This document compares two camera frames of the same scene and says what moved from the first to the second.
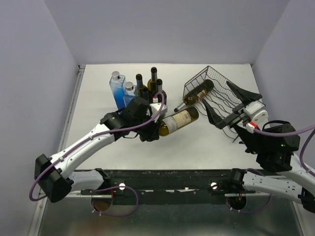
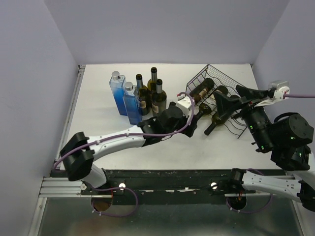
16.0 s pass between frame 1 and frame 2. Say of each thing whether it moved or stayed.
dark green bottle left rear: stayed
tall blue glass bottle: stayed
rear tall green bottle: stayed
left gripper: moved
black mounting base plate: stayed
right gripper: moved
